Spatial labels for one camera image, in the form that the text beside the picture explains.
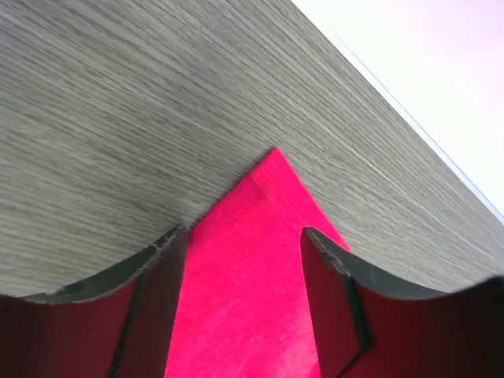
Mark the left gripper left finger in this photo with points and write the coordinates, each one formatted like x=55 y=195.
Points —
x=115 y=323

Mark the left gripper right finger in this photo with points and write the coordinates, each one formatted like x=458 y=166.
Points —
x=368 y=322

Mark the magenta t shirt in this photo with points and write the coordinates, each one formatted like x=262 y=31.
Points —
x=243 y=309

